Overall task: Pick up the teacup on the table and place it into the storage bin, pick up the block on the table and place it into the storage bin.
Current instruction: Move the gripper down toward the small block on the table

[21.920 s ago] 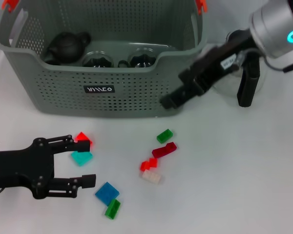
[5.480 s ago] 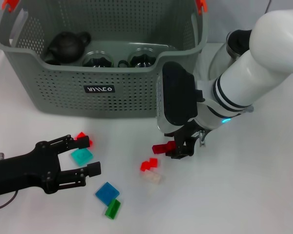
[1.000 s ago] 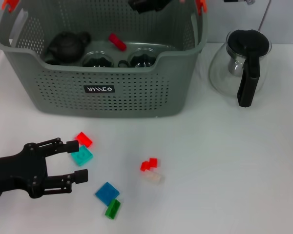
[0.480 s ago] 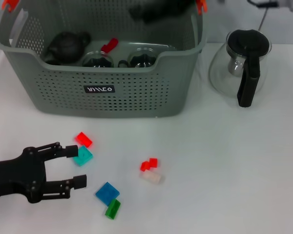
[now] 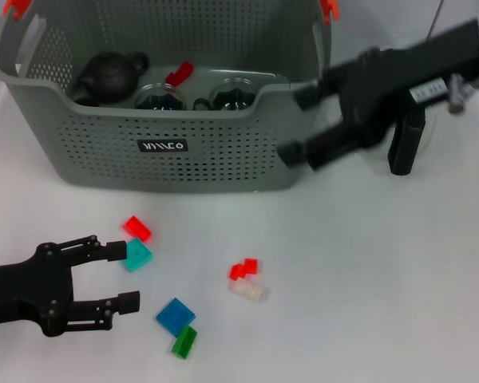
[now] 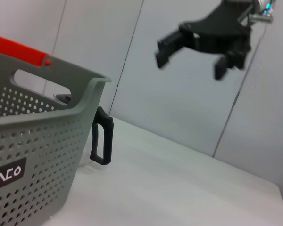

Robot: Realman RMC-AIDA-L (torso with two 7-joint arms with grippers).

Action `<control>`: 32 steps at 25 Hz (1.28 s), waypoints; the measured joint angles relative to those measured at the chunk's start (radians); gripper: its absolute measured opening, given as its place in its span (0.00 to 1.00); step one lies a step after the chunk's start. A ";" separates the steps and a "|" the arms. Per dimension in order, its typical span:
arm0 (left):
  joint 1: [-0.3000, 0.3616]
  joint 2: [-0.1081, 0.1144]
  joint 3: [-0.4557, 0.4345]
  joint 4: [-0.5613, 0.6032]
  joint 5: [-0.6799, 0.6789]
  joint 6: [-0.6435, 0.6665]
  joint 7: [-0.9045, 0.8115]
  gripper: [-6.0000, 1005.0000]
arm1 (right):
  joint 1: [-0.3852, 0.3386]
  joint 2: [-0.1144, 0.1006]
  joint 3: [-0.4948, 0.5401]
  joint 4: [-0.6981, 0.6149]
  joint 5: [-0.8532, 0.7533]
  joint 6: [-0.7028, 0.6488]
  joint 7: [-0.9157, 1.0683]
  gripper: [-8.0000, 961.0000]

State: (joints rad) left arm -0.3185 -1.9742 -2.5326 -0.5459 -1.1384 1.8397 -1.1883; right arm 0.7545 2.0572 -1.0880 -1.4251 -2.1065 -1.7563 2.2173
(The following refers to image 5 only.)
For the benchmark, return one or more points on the dark red toy brick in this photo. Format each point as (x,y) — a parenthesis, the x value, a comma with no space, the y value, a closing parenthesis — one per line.
(179,73)

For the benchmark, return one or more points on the dark clay teapot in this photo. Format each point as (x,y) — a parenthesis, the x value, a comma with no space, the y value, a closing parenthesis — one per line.
(108,76)

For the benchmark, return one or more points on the teal toy brick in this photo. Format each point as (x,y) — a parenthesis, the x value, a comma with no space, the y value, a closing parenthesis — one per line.
(139,257)

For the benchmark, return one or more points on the glass teacup black holder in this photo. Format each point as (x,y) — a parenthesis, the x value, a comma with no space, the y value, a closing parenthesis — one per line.
(159,97)
(231,95)

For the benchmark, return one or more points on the blue toy brick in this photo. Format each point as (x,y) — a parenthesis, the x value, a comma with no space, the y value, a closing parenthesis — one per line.
(175,315)

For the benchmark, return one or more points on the red stepped toy brick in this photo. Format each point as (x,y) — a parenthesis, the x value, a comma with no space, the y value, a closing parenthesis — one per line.
(243,270)

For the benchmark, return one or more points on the grey perforated storage bin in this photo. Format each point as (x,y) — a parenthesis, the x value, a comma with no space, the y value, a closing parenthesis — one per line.
(104,167)

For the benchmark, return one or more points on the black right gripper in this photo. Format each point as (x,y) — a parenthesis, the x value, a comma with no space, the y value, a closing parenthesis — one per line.
(383,80)

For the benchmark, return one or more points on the green toy brick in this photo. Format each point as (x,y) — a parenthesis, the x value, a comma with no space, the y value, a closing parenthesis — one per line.
(184,342)

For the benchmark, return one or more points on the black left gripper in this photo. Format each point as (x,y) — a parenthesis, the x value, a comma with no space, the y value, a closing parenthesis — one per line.
(28,291)

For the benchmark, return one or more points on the bright red toy brick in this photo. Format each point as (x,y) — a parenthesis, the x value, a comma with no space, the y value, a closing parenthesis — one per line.
(137,228)

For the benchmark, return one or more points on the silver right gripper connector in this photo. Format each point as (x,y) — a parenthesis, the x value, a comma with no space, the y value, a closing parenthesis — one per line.
(457,93)

